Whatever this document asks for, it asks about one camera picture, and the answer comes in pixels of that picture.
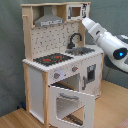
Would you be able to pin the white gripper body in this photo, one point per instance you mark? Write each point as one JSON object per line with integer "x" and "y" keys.
{"x": 96, "y": 31}

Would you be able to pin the white oven door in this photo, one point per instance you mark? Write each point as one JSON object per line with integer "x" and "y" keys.
{"x": 63, "y": 102}

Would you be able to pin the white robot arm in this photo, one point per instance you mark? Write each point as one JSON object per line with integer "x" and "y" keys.
{"x": 116, "y": 50}

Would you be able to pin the wooden toy kitchen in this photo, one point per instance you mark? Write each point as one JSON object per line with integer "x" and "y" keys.
{"x": 46, "y": 40}

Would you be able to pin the white toy microwave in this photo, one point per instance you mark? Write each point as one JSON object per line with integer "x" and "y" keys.
{"x": 77, "y": 11}

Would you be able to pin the grey toy sink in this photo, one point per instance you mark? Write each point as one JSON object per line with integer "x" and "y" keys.
{"x": 79, "y": 51}

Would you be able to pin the black toy faucet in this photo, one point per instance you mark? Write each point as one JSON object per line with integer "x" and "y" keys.
{"x": 71, "y": 43}

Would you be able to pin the white dishwasher door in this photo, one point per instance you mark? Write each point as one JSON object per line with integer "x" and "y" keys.
{"x": 91, "y": 75}

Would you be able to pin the right red stove knob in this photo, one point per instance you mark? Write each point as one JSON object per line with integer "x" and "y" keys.
{"x": 74, "y": 69}

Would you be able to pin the red stove knob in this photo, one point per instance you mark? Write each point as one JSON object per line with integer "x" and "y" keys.
{"x": 56, "y": 75}
{"x": 74, "y": 69}

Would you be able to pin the grey range hood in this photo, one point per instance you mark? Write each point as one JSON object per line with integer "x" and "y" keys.
{"x": 48, "y": 18}

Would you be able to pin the black toy stovetop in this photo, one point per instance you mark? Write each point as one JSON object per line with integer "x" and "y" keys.
{"x": 52, "y": 59}

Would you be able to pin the left red stove knob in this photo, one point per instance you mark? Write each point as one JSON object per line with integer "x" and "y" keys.
{"x": 56, "y": 75}

